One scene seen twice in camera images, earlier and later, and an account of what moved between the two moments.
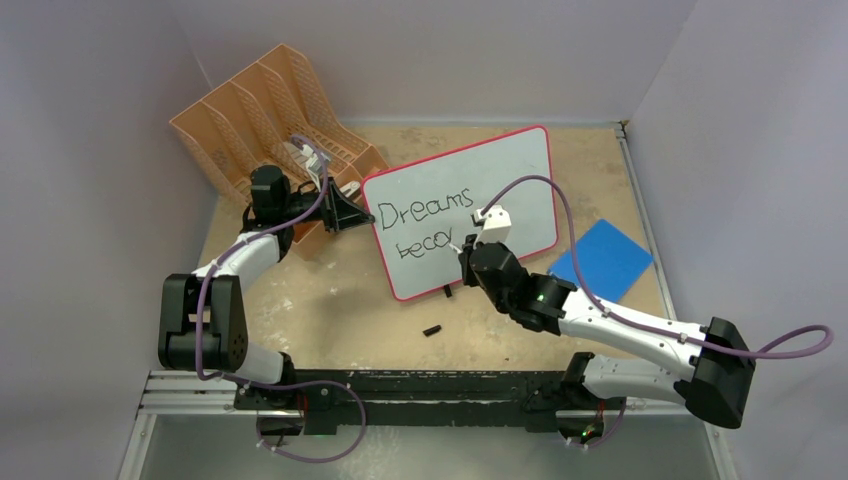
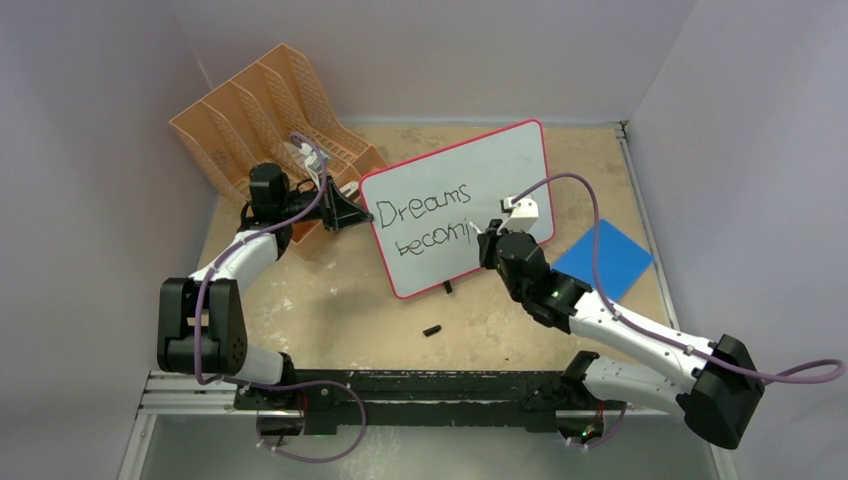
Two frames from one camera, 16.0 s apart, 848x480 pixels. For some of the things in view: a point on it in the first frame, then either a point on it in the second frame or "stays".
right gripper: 469,277 to 487,241
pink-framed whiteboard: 423,207 stays
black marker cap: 431,331 stays
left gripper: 345,213 stays
